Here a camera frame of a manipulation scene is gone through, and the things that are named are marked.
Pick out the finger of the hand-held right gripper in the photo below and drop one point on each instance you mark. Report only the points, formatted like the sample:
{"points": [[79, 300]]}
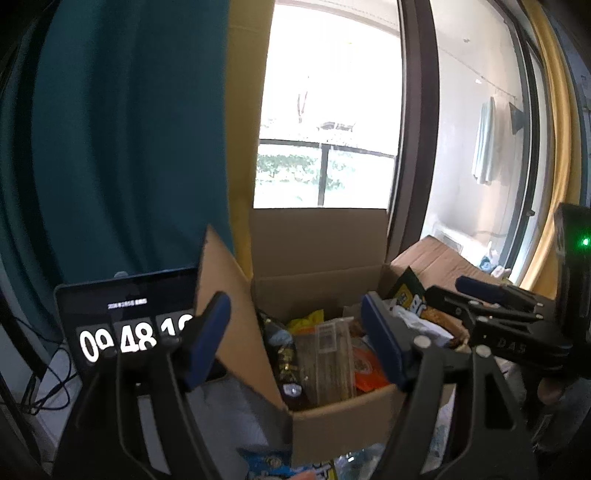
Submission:
{"points": [[480, 286], [450, 304]]}

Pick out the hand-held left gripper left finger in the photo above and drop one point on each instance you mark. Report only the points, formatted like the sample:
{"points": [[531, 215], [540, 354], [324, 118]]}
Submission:
{"points": [[207, 341]]}

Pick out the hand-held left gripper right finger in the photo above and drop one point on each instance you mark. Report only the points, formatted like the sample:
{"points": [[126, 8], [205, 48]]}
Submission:
{"points": [[383, 341]]}

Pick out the orange snack packet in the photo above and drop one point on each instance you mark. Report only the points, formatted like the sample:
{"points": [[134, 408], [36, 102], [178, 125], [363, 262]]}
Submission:
{"points": [[367, 369]]}

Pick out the green snack packet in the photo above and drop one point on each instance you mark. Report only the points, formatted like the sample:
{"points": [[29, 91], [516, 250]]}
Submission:
{"points": [[406, 290]]}

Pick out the brown clear snack packet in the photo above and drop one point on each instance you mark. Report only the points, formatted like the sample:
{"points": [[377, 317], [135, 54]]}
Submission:
{"points": [[323, 369]]}

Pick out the cardboard box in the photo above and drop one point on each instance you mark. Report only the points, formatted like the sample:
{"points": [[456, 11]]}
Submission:
{"points": [[318, 240]]}

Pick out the clear plastic packet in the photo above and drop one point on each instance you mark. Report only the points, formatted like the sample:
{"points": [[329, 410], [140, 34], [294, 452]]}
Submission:
{"points": [[369, 461]]}

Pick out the blue and yellow snack packet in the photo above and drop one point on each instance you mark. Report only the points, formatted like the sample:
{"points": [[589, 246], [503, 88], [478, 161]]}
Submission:
{"points": [[268, 466]]}

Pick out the person's right forearm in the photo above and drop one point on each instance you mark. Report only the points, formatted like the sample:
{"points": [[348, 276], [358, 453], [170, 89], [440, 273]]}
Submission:
{"points": [[572, 410]]}

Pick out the person's right hand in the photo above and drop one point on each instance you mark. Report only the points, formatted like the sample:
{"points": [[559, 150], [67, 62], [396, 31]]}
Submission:
{"points": [[549, 392]]}

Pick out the person's left hand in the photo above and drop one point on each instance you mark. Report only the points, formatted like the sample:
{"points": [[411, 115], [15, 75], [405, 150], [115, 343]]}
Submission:
{"points": [[301, 476]]}

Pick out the black tablet showing clock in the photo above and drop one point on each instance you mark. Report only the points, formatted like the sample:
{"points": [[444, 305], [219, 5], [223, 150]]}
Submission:
{"points": [[138, 295]]}

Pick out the pale blue hanging garment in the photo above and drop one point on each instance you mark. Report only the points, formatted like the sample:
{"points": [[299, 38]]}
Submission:
{"points": [[484, 147]]}

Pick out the yellow curtain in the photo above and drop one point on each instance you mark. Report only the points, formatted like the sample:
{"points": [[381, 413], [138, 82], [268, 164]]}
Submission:
{"points": [[242, 138], [554, 161]]}

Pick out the dark hanging garment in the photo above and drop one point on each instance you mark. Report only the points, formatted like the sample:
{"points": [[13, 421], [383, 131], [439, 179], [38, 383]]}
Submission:
{"points": [[516, 117]]}

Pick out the black balcony railing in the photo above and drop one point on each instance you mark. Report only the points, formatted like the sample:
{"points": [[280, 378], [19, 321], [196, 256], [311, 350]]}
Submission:
{"points": [[323, 175]]}

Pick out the teal curtain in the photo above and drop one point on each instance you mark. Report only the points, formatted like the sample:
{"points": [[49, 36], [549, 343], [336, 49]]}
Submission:
{"points": [[115, 138]]}

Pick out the dark sliding door frame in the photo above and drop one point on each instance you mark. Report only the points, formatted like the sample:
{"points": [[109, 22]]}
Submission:
{"points": [[411, 138]]}

